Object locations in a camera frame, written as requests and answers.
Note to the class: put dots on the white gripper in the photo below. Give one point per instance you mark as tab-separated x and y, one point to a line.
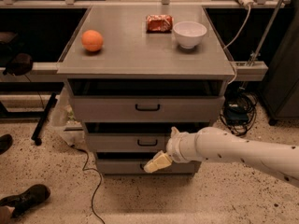
173	148

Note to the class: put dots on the grey drawer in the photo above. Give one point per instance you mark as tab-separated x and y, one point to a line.
135	167
132	142
147	109

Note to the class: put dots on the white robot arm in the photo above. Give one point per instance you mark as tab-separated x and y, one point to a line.
213	144

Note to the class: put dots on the grey bottom drawer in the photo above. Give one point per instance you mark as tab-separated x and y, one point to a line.
135	167

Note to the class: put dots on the grey drawer cabinet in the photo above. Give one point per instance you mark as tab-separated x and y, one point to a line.
134	62

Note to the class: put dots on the grey top drawer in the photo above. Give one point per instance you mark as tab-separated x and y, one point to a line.
147	109

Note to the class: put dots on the blue electronic box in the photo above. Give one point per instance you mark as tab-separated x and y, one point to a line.
235	115

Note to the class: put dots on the clear plastic bag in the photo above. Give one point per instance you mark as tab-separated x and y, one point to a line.
64	123

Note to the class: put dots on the white bowl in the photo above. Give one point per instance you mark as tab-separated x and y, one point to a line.
189	34

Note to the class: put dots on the dark grey cabinet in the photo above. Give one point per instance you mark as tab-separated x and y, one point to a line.
280	89

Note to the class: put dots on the crushed red snack bag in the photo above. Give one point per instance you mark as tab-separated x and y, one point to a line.
159	23

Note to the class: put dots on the orange fruit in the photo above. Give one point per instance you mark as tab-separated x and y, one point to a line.
92	40

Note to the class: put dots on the black chair leg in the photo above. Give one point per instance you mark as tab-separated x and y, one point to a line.
50	104

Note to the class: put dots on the black shoe lower left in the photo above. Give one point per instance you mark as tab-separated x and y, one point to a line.
32	197

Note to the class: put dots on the black shoe left edge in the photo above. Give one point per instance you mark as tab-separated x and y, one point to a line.
5	143

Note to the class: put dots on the grey metal pole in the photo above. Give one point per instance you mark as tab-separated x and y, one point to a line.
255	54

